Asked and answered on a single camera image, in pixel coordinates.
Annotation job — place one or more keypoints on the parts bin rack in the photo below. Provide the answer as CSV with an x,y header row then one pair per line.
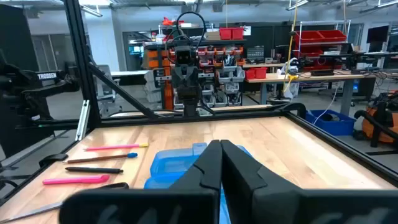
x,y
224,77

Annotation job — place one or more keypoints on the brown pencil with blue eraser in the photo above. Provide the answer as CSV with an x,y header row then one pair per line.
x,y
99,158

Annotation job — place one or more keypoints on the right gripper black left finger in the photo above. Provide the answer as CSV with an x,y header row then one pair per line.
x,y
208,168

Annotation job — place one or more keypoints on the silver aluminium bracket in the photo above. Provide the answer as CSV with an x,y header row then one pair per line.
x,y
83,119

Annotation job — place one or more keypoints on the blue translucent plastic supply box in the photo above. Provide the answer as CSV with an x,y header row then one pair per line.
x,y
174,161

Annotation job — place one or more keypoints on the orange shop vacuum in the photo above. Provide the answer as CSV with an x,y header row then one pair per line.
x,y
367,127

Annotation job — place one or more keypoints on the blue plastic bin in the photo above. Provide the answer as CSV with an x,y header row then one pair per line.
x,y
335,126

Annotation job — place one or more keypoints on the black corner bracket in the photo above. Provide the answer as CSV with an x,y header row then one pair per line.
x,y
295,107

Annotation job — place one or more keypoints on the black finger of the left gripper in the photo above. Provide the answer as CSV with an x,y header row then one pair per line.
x,y
190,77
183,77

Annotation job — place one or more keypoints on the large red tray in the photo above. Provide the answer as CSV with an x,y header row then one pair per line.
x,y
308,36
334,35

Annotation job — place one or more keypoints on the small black rounded bracket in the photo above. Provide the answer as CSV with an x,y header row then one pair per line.
x,y
53,158

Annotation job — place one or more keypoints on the small red bin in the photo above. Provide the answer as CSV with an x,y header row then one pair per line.
x,y
261,73
250,74

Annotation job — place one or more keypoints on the wooden-top workbench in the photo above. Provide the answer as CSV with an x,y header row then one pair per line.
x,y
280,77

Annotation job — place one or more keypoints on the red storage bin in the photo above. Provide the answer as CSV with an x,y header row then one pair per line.
x,y
225,33
237,33

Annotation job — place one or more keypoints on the pink pencil with yellow eraser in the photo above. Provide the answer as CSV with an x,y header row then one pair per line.
x,y
115,147

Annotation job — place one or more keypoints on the pink highlighter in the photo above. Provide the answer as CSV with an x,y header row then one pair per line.
x,y
77,180

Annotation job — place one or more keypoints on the dark monitor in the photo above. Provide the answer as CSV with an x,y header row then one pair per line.
x,y
377,34

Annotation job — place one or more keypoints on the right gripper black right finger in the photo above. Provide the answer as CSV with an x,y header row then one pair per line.
x,y
239,174

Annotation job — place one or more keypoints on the black pen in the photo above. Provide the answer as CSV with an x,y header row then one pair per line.
x,y
93,170

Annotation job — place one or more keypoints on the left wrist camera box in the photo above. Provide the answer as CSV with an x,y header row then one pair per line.
x,y
185,56

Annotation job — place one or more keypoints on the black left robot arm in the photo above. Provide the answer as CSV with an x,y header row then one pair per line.
x,y
190,109

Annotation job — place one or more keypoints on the white plastic bag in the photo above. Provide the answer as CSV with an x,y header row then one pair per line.
x,y
287,88

